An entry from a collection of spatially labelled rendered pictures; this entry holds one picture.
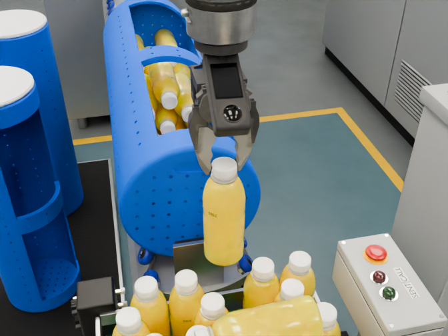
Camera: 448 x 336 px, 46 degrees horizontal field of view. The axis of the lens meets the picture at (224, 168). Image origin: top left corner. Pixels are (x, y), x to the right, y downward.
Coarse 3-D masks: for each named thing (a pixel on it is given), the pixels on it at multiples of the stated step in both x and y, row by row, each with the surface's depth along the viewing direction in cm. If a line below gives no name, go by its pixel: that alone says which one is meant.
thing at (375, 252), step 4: (368, 248) 92; (372, 248) 92; (376, 248) 92; (380, 248) 92; (368, 252) 91; (372, 252) 91; (376, 252) 91; (380, 252) 91; (384, 252) 91; (368, 256) 91; (372, 256) 90; (376, 256) 90; (380, 256) 90; (384, 256) 90
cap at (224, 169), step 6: (216, 162) 78; (222, 162) 78; (228, 162) 78; (234, 162) 78; (216, 168) 77; (222, 168) 77; (228, 168) 77; (234, 168) 77; (216, 174) 77; (222, 174) 77; (228, 174) 77; (234, 174) 77; (222, 180) 77; (228, 180) 77
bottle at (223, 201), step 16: (208, 192) 79; (224, 192) 78; (240, 192) 79; (208, 208) 80; (224, 208) 79; (240, 208) 80; (208, 224) 82; (224, 224) 80; (240, 224) 82; (208, 240) 84; (224, 240) 82; (240, 240) 84; (208, 256) 86; (224, 256) 84; (240, 256) 86
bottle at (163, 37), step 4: (160, 32) 168; (164, 32) 167; (168, 32) 168; (156, 36) 168; (160, 36) 165; (164, 36) 164; (168, 36) 165; (172, 36) 167; (156, 40) 166; (160, 40) 163; (164, 40) 162; (168, 40) 162; (172, 40) 163; (156, 44) 165; (160, 44) 161; (164, 44) 160; (168, 44) 160; (172, 44) 160; (176, 44) 163
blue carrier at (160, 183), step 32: (128, 0) 162; (160, 0) 162; (128, 32) 143; (128, 64) 129; (192, 64) 130; (128, 96) 118; (128, 128) 109; (128, 160) 101; (160, 160) 95; (192, 160) 97; (128, 192) 98; (160, 192) 99; (192, 192) 101; (256, 192) 105; (128, 224) 102; (160, 224) 104; (192, 224) 106
